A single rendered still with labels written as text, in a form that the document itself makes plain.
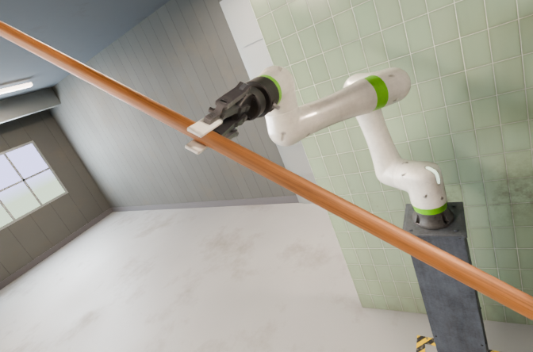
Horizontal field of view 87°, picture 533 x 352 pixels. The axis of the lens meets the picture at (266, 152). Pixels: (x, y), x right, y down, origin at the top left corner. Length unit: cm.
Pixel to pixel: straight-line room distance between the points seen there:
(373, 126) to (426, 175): 26
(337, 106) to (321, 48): 78
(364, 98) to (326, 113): 14
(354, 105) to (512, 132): 100
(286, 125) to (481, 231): 151
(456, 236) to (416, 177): 26
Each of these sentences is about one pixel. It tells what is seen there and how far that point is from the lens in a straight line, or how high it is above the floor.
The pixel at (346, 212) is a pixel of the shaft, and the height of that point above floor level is 177.
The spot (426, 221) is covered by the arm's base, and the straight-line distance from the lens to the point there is 131.
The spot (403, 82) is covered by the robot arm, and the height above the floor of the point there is 180.
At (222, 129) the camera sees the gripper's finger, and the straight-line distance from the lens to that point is 59.
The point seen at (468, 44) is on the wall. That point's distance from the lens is 161.
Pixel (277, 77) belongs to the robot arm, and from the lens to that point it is 75.
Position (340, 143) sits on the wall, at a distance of 176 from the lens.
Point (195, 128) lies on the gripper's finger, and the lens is 50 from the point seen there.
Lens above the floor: 203
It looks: 17 degrees down
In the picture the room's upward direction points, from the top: 22 degrees counter-clockwise
